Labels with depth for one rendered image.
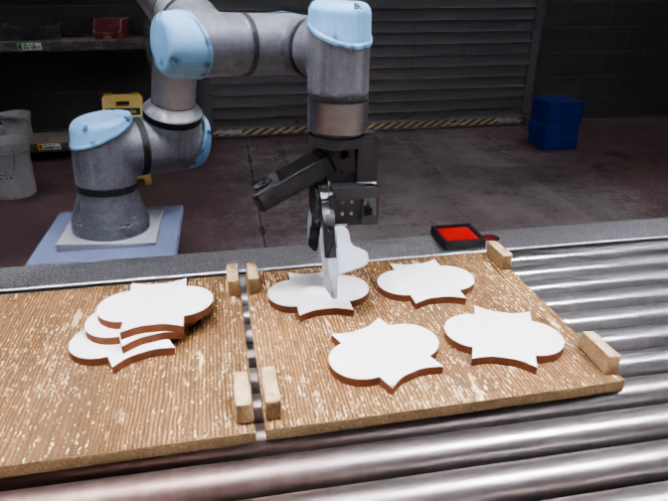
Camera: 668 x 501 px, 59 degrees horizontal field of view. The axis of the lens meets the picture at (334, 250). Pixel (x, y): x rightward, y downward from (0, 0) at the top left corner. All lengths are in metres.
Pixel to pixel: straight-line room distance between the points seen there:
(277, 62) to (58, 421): 0.48
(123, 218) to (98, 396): 0.58
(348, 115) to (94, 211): 0.65
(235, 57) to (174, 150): 0.52
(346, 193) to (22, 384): 0.44
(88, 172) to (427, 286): 0.68
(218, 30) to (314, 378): 0.41
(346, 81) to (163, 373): 0.40
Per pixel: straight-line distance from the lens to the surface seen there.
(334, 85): 0.71
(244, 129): 5.48
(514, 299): 0.87
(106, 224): 1.22
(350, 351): 0.71
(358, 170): 0.76
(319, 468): 0.61
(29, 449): 0.67
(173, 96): 1.19
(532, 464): 0.64
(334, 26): 0.70
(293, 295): 0.82
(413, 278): 0.87
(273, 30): 0.77
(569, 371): 0.75
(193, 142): 1.24
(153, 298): 0.80
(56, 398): 0.72
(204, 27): 0.73
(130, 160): 1.20
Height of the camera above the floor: 1.36
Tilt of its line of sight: 25 degrees down
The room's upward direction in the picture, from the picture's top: straight up
